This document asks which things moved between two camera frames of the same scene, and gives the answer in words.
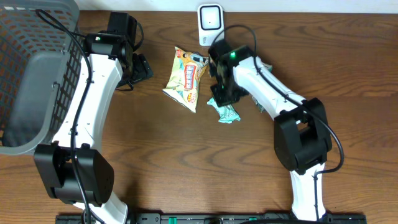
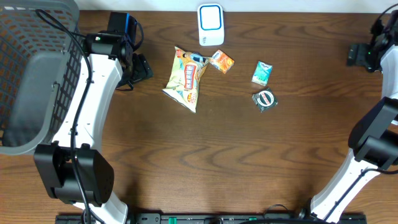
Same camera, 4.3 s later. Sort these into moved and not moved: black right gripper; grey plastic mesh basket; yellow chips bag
Moved: black right gripper
Not moved: yellow chips bag; grey plastic mesh basket
